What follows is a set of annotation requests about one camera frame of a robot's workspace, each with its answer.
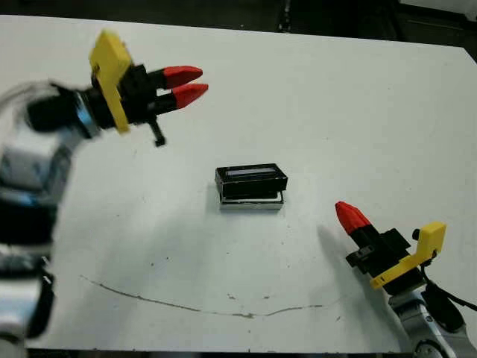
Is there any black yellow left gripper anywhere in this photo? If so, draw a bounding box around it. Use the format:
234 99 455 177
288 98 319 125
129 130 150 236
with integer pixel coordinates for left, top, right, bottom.
76 29 210 148

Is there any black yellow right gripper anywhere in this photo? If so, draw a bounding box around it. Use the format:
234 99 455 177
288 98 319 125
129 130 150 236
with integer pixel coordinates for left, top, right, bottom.
334 201 447 298

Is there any black glossy box lid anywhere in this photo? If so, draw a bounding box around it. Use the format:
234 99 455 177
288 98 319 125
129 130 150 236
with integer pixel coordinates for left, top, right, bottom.
215 162 290 201

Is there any white box base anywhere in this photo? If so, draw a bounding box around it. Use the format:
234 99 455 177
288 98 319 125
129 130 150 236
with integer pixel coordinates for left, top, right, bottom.
218 189 286 213

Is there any black metal stand post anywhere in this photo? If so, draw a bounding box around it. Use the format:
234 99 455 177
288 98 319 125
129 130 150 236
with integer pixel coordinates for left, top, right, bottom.
279 0 295 34

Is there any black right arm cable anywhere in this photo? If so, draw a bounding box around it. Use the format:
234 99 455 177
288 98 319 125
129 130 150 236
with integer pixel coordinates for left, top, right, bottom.
420 253 477 310

